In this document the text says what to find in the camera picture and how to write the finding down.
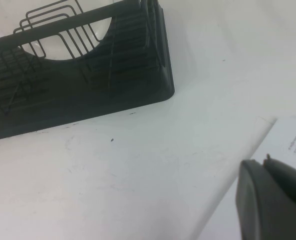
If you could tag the black dish drying rack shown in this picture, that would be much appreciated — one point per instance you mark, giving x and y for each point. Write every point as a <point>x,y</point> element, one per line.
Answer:
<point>127,85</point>

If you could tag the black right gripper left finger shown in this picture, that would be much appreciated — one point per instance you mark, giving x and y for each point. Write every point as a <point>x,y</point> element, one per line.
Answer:
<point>255,205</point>

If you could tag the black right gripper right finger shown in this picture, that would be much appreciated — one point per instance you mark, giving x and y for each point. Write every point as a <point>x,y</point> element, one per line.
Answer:
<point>290,180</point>

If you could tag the white round plate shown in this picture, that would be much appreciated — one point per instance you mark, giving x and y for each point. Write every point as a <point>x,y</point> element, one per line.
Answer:
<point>63,48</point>

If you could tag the white printed paper sheet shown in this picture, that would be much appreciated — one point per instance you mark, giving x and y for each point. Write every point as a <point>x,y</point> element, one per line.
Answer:
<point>285,135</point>

